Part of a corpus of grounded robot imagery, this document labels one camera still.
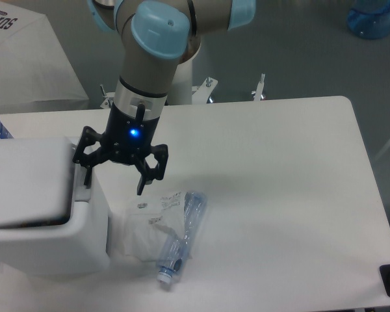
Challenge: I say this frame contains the white trash can lid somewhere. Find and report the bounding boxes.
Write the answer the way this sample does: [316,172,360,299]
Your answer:
[0,137,75,229]

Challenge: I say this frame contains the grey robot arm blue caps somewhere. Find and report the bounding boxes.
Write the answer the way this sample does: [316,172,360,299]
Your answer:
[73,0,256,194]

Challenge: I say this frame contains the crumpled white plastic bag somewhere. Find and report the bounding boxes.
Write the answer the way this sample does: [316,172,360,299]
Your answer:
[120,190,187,262]

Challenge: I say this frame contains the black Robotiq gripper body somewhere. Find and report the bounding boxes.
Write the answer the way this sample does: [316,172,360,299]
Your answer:
[100,105,159,164]

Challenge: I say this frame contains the white printed cloth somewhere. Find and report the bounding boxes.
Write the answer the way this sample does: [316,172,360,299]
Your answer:
[0,1,88,113]

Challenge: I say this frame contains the crushed clear plastic bottle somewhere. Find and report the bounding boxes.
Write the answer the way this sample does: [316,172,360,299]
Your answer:
[156,192,207,287]

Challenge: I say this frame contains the white levelling foot bracket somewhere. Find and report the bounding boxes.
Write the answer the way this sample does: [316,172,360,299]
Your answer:
[251,73,267,101]

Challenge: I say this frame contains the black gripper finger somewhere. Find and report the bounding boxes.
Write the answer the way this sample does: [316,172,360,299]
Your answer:
[131,144,168,195]
[72,126,110,186]

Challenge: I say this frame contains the white trash can body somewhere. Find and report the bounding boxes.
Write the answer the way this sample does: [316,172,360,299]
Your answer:
[0,136,111,275]

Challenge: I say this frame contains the large blue water jug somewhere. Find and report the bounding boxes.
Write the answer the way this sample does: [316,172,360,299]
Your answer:
[346,1,390,40]

